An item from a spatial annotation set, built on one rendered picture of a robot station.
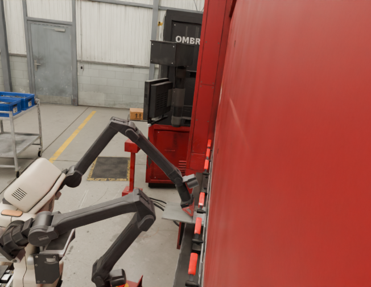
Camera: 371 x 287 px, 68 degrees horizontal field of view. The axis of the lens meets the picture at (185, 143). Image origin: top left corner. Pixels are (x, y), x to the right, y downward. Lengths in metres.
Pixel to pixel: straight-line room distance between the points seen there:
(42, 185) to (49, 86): 7.59
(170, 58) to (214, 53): 0.40
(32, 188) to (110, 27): 7.29
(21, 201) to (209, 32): 1.68
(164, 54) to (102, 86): 6.06
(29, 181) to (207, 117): 1.51
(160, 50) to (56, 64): 6.33
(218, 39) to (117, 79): 6.29
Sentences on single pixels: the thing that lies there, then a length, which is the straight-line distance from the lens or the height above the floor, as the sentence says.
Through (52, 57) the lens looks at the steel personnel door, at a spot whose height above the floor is 1.28.
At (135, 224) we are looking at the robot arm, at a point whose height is 1.26.
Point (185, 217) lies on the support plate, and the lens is 1.63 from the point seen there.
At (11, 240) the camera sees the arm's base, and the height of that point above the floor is 1.22.
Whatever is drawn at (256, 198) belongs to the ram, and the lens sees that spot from 0.17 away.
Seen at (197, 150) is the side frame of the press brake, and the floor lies 1.08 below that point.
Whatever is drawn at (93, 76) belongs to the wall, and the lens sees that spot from 8.43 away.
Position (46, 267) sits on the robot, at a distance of 1.41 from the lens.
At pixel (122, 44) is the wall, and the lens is 8.23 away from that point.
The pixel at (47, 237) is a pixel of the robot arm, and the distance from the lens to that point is 1.13.
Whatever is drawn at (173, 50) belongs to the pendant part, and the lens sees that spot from 2.43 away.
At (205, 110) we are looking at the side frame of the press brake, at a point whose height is 1.44.
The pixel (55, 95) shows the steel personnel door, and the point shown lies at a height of 0.24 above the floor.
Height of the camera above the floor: 1.91
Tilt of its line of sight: 19 degrees down
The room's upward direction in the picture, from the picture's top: 6 degrees clockwise
